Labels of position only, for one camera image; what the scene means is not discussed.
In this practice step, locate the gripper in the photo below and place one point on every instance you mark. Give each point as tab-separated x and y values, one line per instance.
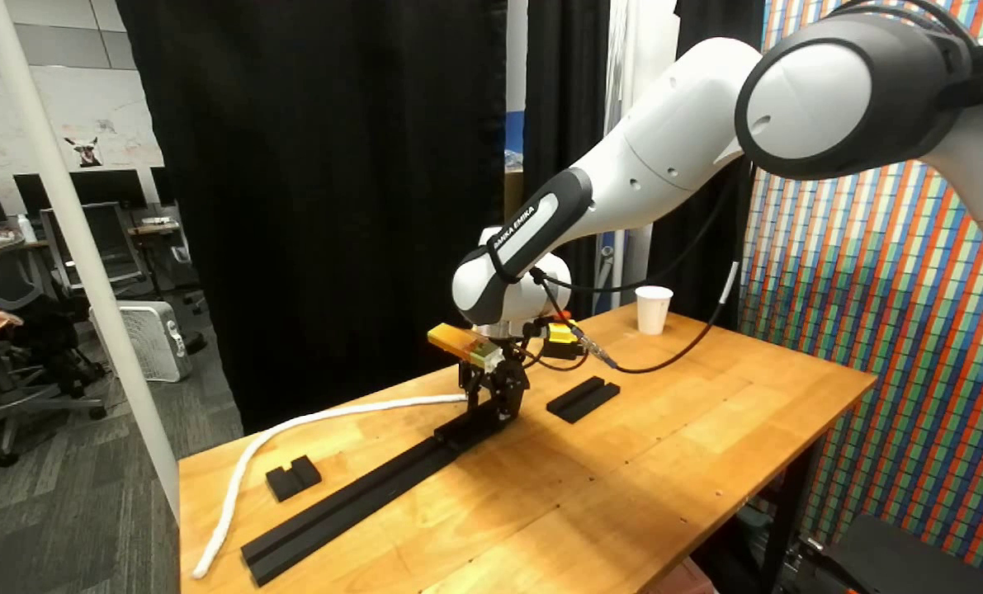
503	363

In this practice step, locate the short black strip piece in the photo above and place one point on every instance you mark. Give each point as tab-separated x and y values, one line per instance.
468	427

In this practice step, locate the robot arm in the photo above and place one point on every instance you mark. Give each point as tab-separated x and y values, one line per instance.
681	140

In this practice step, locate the medium black strip piece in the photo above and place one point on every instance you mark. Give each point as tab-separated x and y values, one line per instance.
583	399

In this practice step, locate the long black strip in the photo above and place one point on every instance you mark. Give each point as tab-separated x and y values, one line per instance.
351	503

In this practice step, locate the white paper cup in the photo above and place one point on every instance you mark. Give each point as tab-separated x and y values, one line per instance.
653	309

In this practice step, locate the small black notched block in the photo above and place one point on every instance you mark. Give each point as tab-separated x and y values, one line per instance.
293	478

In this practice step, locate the wide black curtain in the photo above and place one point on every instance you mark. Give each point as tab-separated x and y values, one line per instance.
326	206

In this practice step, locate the narrow black curtain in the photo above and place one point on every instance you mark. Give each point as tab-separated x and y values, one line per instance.
565	99

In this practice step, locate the white box fan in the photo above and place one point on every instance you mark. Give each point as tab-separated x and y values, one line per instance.
157	338

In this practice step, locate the colourful patterned backdrop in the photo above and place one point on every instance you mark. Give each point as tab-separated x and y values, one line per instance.
871	330

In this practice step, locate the row of monitors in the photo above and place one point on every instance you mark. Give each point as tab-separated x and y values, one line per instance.
111	188

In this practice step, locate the white pole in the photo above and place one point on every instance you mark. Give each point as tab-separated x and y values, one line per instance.
70	231

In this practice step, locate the black seat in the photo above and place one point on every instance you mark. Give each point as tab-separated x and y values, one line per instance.
912	561

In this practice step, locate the black mesh office chair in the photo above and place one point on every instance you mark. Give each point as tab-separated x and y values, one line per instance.
21	346

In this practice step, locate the animal picture poster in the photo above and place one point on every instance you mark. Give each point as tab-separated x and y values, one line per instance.
85	152

